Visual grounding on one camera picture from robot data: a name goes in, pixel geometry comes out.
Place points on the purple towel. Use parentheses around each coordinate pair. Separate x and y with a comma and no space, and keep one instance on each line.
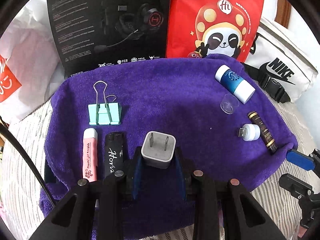
(175,100)

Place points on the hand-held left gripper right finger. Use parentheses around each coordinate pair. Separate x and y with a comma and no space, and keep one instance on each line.
(179,177)

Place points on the clear plastic cap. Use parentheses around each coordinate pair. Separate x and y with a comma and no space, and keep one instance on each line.
(230,103)

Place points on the white usb wall charger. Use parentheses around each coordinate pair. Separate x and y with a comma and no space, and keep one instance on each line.
(158,155)

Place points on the black headset box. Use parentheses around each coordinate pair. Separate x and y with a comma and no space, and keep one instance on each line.
(100,17)

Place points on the white waist bag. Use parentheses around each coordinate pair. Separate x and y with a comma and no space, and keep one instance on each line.
(275,47)

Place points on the red panda paper bag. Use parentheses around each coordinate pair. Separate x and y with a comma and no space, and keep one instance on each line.
(185,17)

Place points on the pink flashlight stick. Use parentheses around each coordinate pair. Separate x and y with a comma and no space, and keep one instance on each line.
(90,155)

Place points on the brown wooden frame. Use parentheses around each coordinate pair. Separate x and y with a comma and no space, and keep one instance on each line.
(283,12)

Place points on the blue and white bottle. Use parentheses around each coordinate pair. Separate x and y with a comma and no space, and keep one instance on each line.
(232,80)

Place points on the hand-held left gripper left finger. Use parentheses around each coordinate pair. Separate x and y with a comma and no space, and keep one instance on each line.
(137,177)

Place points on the dark brown lip balm tube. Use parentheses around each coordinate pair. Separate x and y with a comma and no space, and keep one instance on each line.
(263,133)

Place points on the teal binder clip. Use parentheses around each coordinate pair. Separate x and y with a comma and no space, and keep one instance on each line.
(103,115)

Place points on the white plastic shopping bag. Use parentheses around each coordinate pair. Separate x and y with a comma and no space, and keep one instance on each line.
(32,55)

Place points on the black rectangular lighter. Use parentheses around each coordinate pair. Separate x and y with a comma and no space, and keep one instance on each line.
(113,155)

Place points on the small white usb light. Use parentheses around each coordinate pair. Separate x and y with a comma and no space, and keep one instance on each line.
(252,129)

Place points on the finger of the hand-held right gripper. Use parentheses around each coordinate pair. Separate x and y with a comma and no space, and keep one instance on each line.
(295,186)
(300,158)

